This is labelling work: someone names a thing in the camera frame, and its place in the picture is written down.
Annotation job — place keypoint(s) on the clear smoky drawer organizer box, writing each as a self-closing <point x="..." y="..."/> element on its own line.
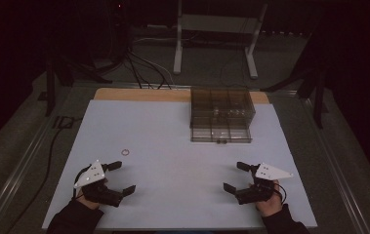
<point x="221" y="104"/>

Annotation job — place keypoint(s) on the person's right hand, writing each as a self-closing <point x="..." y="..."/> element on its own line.
<point x="270" y="205"/>

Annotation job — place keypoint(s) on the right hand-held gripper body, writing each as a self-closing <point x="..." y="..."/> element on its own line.
<point x="270" y="172"/>

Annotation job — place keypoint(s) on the clear drawer with compartments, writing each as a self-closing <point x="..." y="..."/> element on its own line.
<point x="220" y="134"/>

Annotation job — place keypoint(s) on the aluminium floor rail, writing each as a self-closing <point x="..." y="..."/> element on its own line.
<point x="13" y="182"/>
<point x="338" y="169"/>

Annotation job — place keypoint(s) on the white metal stand frame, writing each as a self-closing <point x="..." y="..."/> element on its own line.
<point x="218" y="23"/>

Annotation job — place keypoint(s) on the black tripod stand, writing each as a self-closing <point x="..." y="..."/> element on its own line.
<point x="50" y="84"/>
<point x="317" y="94"/>

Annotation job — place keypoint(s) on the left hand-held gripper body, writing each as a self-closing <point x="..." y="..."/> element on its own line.
<point x="91" y="174"/>

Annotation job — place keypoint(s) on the person's left hand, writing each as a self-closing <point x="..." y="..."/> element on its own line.
<point x="89" y="204"/>

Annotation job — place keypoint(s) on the white table sheet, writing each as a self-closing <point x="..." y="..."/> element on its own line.
<point x="172" y="175"/>

